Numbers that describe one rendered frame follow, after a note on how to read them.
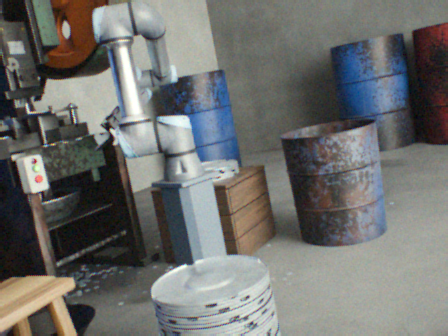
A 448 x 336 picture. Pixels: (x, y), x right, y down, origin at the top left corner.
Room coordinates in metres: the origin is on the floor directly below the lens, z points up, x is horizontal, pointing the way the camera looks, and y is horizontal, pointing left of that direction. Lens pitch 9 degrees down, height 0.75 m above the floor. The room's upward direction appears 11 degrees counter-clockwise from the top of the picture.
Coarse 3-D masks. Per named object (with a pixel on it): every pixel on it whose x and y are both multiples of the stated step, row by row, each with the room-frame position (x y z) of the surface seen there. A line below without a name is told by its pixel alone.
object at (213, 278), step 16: (224, 256) 1.35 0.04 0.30; (240, 256) 1.33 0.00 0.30; (176, 272) 1.31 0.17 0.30; (192, 272) 1.29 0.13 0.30; (208, 272) 1.25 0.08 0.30; (224, 272) 1.23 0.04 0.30; (240, 272) 1.22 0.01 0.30; (256, 272) 1.20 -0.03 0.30; (160, 288) 1.22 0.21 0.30; (176, 288) 1.20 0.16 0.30; (192, 288) 1.17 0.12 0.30; (208, 288) 1.15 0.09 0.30; (224, 288) 1.14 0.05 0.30; (240, 288) 1.12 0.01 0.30; (176, 304) 1.09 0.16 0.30; (192, 304) 1.07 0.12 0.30; (208, 304) 1.07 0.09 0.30
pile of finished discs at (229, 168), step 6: (204, 162) 2.51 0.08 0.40; (210, 162) 2.50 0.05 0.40; (216, 162) 2.47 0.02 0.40; (222, 162) 2.43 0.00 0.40; (228, 162) 2.40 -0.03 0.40; (234, 162) 2.36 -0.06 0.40; (204, 168) 2.32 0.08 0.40; (210, 168) 2.30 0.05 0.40; (216, 168) 2.29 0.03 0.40; (222, 168) 2.24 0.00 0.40; (228, 168) 2.26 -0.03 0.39; (234, 168) 2.29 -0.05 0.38; (222, 174) 2.24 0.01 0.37; (228, 174) 2.26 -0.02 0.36; (234, 174) 2.30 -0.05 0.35; (216, 180) 2.22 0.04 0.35
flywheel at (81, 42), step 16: (64, 0) 2.58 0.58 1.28; (80, 0) 2.55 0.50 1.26; (96, 0) 2.49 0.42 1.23; (64, 16) 2.62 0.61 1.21; (80, 16) 2.56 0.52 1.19; (80, 32) 2.58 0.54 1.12; (64, 48) 2.66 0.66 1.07; (80, 48) 2.54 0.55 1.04; (96, 48) 2.50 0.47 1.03; (48, 64) 2.69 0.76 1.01; (64, 64) 2.62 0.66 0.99; (80, 64) 2.57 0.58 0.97
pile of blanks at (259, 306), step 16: (240, 304) 1.09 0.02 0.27; (256, 304) 1.11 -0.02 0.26; (272, 304) 1.17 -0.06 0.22; (160, 320) 1.14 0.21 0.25; (176, 320) 1.10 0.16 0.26; (192, 320) 1.09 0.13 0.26; (208, 320) 1.07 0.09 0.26; (224, 320) 1.08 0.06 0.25; (240, 320) 1.09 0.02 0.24; (256, 320) 1.10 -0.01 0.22; (272, 320) 1.15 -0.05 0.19
